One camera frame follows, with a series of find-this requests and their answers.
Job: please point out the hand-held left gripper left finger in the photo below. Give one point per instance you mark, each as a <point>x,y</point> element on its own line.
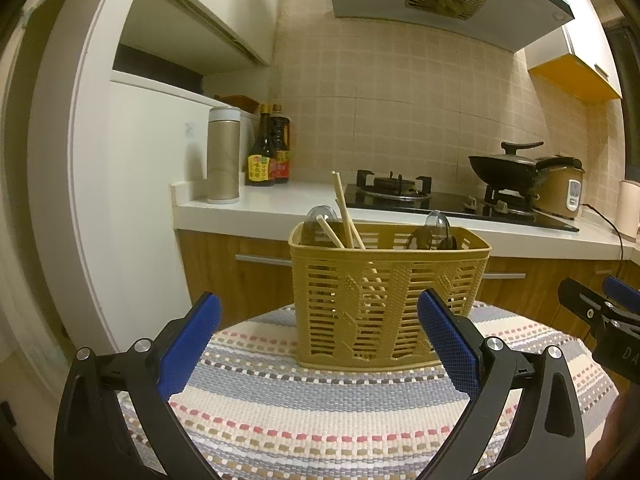
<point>190,345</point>

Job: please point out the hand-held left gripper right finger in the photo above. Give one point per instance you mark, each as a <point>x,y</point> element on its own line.
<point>447,345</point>

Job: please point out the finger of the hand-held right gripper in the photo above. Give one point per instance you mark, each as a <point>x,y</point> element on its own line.
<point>585,305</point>
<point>625,295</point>

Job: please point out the yellow plastic utensil basket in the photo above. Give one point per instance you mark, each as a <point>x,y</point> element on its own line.
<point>400,255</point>

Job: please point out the dark grey spoon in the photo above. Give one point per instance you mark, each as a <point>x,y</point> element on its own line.
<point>449,242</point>

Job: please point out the black spoon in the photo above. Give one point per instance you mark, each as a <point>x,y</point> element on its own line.
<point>419,239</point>

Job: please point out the clear plastic spoon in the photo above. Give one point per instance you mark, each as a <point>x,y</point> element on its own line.
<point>437,222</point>
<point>314,222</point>

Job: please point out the wooden chopstick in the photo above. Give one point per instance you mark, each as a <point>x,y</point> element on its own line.
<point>330,232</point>
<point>356,235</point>
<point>342,205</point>

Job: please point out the person's right forearm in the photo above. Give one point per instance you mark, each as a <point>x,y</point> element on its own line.
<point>620,435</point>

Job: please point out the wooden base cabinet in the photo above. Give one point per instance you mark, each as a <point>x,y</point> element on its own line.
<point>225,280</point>

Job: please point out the white jar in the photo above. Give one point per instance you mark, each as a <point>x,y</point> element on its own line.
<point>630,210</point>

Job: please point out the beige rice cooker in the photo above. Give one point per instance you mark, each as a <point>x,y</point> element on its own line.
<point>555,190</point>

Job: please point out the black gas stove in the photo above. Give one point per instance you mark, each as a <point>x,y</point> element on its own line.
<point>450,205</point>

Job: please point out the striped woven mat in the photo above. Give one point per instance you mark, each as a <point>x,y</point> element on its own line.
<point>320,420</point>

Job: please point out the black wok with lid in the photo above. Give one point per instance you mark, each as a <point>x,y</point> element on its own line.
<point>505,167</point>

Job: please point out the white tall cabinet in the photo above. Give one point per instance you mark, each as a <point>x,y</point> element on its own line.
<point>145,185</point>

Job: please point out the white kitchen countertop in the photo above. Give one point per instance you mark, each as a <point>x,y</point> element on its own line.
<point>300,195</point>

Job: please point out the beige thermos flask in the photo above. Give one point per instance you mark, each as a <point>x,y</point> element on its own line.
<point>223,160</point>

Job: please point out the small soy sauce bottle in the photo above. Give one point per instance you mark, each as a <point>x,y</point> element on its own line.
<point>261,165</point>

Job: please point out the large soy sauce bottle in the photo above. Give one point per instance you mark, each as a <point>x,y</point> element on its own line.
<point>281,160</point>

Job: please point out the yellow upper cabinet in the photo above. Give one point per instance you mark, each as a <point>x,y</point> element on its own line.
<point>575,77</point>

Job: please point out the brown container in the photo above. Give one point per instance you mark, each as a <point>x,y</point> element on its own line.
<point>242,102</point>

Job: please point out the range hood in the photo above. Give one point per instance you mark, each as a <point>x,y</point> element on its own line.
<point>375,5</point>

